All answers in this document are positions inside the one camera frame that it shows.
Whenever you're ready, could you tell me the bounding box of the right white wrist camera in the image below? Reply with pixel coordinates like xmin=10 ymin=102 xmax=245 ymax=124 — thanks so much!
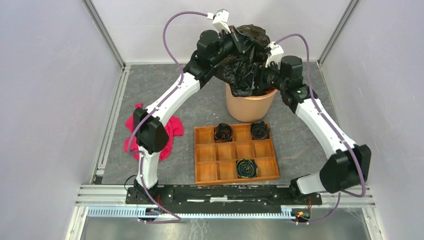
xmin=265 ymin=41 xmax=284 ymax=68

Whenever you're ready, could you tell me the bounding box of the black dotted rolled tie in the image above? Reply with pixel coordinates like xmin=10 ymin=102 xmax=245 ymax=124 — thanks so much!
xmin=250 ymin=120 xmax=270 ymax=140

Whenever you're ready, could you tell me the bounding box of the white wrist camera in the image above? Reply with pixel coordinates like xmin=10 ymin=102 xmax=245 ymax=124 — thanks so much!
xmin=265 ymin=41 xmax=284 ymax=68
xmin=206 ymin=8 xmax=230 ymax=34

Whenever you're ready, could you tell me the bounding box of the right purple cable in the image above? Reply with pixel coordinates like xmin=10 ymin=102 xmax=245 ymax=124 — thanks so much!
xmin=274 ymin=33 xmax=367 ymax=225

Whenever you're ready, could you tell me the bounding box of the red crumpled cloth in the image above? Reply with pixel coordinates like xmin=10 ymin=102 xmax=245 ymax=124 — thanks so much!
xmin=123 ymin=102 xmax=185 ymax=162

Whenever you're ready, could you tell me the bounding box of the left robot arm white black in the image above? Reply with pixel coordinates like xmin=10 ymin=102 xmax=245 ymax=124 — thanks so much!
xmin=130 ymin=28 xmax=253 ymax=204

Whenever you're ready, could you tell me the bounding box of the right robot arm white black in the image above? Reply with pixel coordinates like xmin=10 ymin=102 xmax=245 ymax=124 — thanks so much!
xmin=253 ymin=55 xmax=372 ymax=204

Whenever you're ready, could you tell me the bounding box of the black orange rolled tie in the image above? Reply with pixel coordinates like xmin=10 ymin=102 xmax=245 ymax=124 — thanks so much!
xmin=213 ymin=123 xmax=234 ymax=143

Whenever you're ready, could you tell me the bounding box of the orange wooden compartment tray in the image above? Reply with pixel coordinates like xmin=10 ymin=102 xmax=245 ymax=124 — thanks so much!
xmin=194 ymin=123 xmax=280 ymax=186

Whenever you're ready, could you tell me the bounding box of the orange plastic trash bin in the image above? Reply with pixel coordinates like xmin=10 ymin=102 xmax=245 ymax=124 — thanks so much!
xmin=225 ymin=84 xmax=278 ymax=123

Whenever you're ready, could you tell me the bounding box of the aluminium frame rail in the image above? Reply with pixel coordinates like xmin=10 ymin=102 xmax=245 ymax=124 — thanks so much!
xmin=76 ymin=184 xmax=376 ymax=208

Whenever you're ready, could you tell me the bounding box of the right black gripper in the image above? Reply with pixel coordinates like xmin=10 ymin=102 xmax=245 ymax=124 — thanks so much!
xmin=243 ymin=57 xmax=288 ymax=92

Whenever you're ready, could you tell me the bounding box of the black plastic trash bag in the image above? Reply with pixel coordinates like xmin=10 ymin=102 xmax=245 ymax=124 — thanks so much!
xmin=214 ymin=24 xmax=272 ymax=97

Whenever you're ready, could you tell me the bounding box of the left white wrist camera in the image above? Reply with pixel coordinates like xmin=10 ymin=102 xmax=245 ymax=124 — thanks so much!
xmin=206 ymin=8 xmax=230 ymax=34

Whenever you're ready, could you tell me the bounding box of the blue slotted cable duct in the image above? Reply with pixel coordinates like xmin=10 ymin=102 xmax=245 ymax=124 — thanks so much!
xmin=86 ymin=206 xmax=295 ymax=220

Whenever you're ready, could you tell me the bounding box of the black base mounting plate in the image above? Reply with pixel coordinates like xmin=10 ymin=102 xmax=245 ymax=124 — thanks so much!
xmin=125 ymin=184 xmax=323 ymax=214

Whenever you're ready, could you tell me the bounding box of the blue yellow rolled tie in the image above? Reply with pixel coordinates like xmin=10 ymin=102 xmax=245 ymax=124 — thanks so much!
xmin=235 ymin=158 xmax=258 ymax=179

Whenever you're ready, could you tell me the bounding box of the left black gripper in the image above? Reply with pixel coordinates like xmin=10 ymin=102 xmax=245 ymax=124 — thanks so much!
xmin=210 ymin=25 xmax=256 ymax=67

